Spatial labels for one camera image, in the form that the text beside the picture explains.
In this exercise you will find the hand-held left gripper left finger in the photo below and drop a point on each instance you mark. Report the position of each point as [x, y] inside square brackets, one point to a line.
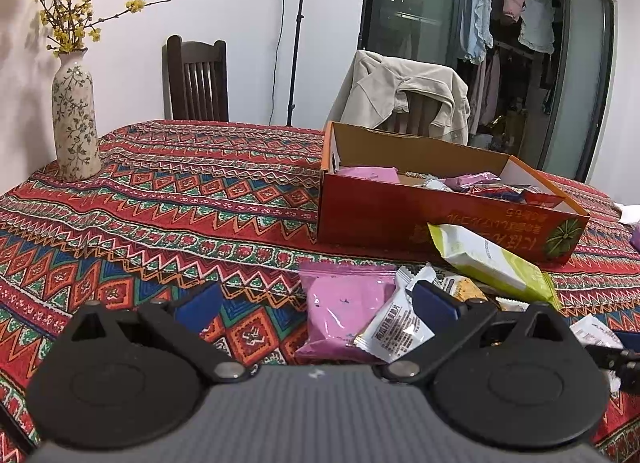
[197, 308]

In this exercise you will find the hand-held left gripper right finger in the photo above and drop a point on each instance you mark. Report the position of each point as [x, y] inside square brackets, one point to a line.
[435, 303]

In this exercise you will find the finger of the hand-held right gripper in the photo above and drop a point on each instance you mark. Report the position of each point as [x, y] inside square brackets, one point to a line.
[630, 380]
[625, 350]

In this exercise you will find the small white snack packet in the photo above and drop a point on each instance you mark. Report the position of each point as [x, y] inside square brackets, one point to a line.
[395, 328]

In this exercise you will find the yellow-green snack packet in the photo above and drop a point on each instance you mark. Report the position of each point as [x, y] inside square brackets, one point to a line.
[490, 258]

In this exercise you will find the large pink snack packet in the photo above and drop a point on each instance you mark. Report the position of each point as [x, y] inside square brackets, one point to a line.
[335, 313]

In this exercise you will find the orange cardboard box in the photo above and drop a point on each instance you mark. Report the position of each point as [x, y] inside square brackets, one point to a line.
[380, 213]

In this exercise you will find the biscuit print snack packet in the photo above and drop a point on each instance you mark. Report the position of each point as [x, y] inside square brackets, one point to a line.
[467, 289]

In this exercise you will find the colourful patterned tablecloth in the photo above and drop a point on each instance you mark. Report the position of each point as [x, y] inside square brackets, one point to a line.
[175, 203]

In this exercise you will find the purple object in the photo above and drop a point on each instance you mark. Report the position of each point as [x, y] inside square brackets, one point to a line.
[636, 238]

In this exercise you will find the silver snack packet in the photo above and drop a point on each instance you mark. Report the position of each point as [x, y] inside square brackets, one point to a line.
[436, 183]

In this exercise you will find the purple snack packet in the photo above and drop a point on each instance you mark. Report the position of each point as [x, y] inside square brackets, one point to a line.
[472, 180]

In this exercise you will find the red blue snack packet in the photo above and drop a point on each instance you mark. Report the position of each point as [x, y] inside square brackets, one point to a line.
[505, 191]

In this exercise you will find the white paper sheet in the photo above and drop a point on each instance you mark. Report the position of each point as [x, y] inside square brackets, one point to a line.
[630, 213]

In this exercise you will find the brown wooden chair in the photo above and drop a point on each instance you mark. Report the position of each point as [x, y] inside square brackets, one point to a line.
[420, 113]

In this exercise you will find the dusty pink hanging garments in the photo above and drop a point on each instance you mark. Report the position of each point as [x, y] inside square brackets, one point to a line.
[487, 88]

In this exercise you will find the beige jacket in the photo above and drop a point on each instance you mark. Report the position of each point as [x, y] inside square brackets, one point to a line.
[380, 88]

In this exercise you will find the floral ceramic vase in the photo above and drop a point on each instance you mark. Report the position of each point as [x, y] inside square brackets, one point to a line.
[75, 118]

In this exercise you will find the dark wooden chair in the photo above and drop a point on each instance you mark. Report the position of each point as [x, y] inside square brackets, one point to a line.
[175, 83]

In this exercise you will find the black tripod pole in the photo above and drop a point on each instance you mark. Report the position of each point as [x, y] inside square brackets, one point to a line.
[298, 33]

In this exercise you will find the yellow flower branches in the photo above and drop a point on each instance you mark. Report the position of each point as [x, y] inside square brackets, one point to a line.
[67, 40]

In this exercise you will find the light blue hanging shirt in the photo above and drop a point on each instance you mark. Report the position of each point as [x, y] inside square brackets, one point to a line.
[475, 8]

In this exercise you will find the white hanging garment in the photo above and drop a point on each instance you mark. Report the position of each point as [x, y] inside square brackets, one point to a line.
[537, 23]

